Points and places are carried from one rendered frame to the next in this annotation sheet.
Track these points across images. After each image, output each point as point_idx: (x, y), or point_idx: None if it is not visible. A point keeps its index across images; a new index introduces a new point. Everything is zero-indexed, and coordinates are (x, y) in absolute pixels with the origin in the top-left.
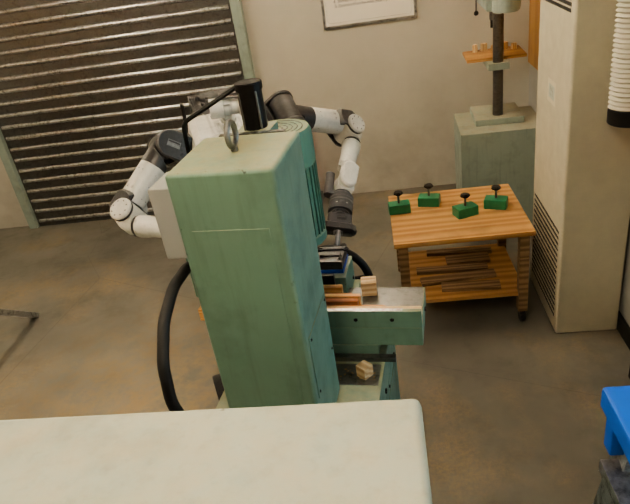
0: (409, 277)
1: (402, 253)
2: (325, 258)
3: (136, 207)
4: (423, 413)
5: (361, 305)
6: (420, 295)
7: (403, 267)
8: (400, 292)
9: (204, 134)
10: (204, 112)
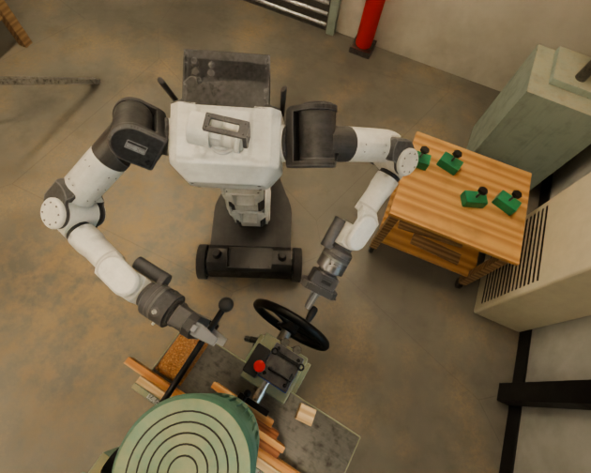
0: (388, 231)
1: (393, 218)
2: (272, 373)
3: (77, 213)
4: (340, 342)
5: (280, 462)
6: (349, 452)
7: (387, 224)
8: (333, 434)
9: (183, 146)
10: (197, 99)
